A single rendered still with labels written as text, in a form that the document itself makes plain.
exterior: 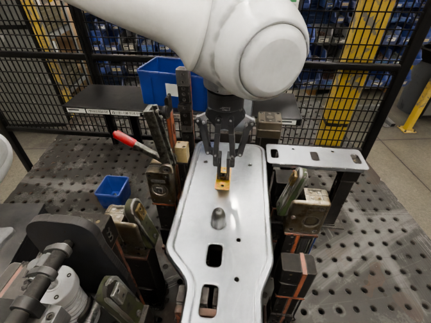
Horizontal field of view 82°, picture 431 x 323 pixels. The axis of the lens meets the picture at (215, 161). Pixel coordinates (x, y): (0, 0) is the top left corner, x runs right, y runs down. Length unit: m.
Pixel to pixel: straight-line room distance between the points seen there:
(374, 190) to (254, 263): 0.84
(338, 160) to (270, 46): 0.62
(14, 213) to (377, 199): 1.34
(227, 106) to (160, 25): 0.24
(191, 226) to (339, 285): 0.52
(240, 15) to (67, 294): 0.41
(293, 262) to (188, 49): 0.44
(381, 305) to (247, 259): 0.51
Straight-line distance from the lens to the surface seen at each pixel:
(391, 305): 0.96
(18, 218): 1.04
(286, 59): 0.26
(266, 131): 0.84
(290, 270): 0.56
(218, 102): 0.49
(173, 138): 0.71
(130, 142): 0.63
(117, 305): 0.46
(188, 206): 0.62
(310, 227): 0.67
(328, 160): 0.81
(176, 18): 0.29
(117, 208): 0.56
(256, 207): 0.62
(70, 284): 0.45
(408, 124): 3.42
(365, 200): 1.20
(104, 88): 1.23
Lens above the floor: 1.47
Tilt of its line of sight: 39 degrees down
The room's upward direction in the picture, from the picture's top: straight up
